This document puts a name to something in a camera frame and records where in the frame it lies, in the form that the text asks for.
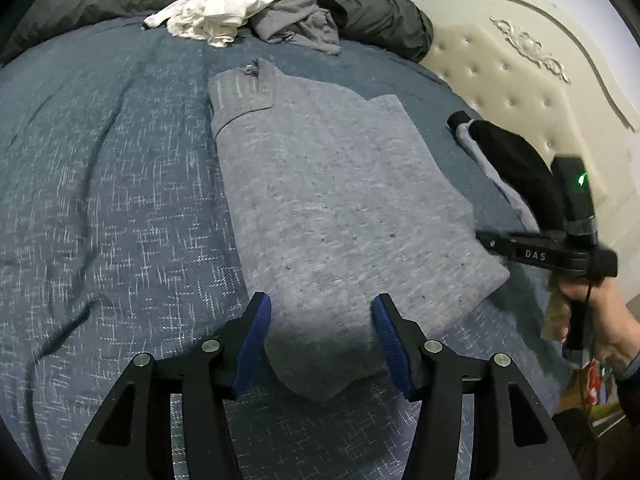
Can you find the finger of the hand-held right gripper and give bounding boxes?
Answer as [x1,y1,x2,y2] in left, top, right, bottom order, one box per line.
[475,230,551,268]

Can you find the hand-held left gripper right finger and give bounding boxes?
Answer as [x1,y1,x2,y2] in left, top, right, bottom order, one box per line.
[371,293,581,480]

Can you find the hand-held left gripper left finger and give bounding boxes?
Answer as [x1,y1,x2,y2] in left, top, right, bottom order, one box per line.
[62,291,273,480]

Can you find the grey knit sweater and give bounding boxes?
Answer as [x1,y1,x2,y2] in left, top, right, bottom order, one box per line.
[206,58,511,403]

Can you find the person's right forearm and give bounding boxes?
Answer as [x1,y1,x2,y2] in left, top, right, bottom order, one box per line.
[607,340,640,441]

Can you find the person's right hand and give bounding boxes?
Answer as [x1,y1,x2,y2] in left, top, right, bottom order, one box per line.
[540,275,636,376]

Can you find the black and grey folded garment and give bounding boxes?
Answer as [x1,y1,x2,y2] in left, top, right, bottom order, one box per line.
[446,110,568,233]

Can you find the cream tufted headboard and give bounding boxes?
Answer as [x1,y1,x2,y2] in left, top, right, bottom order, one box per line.
[417,0,640,321]

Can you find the colourful printed box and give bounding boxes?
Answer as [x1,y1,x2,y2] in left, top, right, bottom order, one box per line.
[560,360,628,428]

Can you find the person's black trouser leg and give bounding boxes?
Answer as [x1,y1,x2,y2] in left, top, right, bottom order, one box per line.
[552,407,601,480]

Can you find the blue bed sheet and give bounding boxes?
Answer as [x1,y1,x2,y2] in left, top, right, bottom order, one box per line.
[0,15,576,480]

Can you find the dark grey duvet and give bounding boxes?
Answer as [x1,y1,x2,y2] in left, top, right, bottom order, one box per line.
[0,0,435,66]

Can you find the grey crumpled garment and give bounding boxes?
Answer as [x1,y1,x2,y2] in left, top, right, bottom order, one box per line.
[250,0,342,57]

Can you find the white crumpled garment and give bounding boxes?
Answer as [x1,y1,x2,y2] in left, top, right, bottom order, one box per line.
[143,0,283,49]

